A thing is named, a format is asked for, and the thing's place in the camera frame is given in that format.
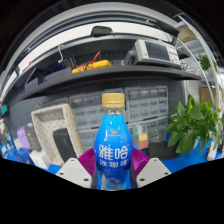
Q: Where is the purple plastic bag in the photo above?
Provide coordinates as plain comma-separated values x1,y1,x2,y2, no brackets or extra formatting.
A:
16,125,33,150

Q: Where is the yellow meter with red leads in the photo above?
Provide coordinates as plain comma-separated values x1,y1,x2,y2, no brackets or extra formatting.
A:
71,51,113,74

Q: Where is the dark grey upright box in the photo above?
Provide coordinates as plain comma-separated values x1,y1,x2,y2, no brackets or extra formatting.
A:
23,122,43,153

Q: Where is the black workbench shelf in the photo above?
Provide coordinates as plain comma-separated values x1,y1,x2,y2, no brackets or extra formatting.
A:
18,64,203,102

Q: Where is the black rounded speaker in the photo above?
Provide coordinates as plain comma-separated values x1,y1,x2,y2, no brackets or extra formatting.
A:
52,128,78,164

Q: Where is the white metal shelf unit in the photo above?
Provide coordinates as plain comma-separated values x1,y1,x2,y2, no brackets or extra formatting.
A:
176,16,224,111

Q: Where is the grey oscilloscope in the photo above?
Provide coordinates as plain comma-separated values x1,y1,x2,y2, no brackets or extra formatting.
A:
134,38,183,70

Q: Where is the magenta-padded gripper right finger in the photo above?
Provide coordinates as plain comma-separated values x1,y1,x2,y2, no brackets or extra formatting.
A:
129,147,172,189

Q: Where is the white power adapter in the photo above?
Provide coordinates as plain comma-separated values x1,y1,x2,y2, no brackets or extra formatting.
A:
206,139,219,162

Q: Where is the black flat case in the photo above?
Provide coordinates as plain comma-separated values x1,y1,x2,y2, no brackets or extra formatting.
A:
146,141,183,161

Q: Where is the potted green plant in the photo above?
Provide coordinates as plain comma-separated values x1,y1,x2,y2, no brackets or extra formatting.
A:
163,93,224,156

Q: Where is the blue drink bottle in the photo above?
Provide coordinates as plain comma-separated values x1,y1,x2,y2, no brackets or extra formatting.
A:
93,92,134,192

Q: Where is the white perforated tray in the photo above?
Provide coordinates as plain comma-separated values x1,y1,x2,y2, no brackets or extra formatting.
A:
30,103,84,167

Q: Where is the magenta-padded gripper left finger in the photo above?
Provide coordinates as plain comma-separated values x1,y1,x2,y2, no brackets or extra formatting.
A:
55,148,99,189

